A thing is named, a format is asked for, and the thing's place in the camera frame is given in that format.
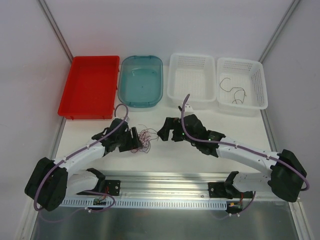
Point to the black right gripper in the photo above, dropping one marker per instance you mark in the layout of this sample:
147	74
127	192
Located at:
172	127

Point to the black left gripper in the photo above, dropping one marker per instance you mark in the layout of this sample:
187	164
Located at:
130	141

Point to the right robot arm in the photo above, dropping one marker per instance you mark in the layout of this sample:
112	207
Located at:
278	172

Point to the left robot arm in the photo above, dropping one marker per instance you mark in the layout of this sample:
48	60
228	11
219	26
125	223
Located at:
53	179

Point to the teal transparent plastic bin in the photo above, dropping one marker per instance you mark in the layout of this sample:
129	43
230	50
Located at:
141	81

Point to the white perforated basket left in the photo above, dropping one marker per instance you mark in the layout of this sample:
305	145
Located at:
193	75

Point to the white perforated basket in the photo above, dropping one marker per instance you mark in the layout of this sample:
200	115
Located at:
240	86
193	75

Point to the red plastic tray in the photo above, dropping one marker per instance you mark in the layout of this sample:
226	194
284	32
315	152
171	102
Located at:
90	88

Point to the white perforated basket right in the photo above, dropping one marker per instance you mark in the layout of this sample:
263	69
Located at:
240	86

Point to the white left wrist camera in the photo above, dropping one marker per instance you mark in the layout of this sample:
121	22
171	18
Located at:
126	119

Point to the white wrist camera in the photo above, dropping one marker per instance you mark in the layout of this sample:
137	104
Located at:
188	110
126	119

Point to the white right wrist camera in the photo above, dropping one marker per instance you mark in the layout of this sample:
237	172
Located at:
188	110

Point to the aluminium mounting rail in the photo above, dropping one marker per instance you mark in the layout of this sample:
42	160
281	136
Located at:
164	185

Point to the white slotted cable duct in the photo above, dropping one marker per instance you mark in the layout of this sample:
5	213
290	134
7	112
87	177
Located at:
131	203

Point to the left aluminium frame post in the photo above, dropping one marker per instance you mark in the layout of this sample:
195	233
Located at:
55	28

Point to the aluminium frame post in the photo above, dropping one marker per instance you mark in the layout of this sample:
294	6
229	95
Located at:
55	28
279	29

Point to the right aluminium frame post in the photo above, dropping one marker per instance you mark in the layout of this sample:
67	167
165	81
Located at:
279	29

